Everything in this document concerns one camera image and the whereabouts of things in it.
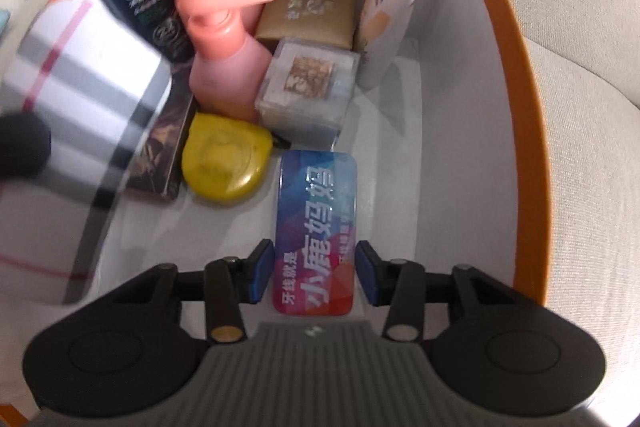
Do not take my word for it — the orange storage box white inside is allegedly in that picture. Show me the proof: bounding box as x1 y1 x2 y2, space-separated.
0 0 557 427

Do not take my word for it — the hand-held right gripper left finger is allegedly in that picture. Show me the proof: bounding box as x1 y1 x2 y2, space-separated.
111 239 275 343

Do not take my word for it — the pink pump bottle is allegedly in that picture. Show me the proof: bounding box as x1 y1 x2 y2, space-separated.
175 0 282 124

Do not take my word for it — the glossy brown carton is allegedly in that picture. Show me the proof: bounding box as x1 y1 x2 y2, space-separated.
125 57 198 202

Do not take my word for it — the beige sofa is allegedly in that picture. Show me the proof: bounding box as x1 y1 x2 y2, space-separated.
0 0 640 427

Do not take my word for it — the yellow tape measure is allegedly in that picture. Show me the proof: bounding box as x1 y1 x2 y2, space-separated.
181 113 273 206

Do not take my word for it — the clear plastic box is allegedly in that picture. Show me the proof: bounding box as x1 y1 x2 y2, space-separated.
255 38 361 148

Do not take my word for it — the gold cardboard box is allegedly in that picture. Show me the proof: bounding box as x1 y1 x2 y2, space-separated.
255 0 358 48

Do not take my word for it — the plaid case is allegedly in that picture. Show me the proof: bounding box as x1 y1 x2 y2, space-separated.
0 0 173 305

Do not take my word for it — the colourful tin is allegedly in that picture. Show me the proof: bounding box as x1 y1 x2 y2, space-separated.
272 150 360 317

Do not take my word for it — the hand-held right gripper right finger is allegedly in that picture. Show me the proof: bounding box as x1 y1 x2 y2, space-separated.
355 241 527 342

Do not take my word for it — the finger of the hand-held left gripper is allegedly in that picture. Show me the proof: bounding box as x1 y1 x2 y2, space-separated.
0 111 52 180

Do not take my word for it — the white squeeze tube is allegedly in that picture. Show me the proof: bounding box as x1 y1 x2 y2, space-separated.
357 0 429 90

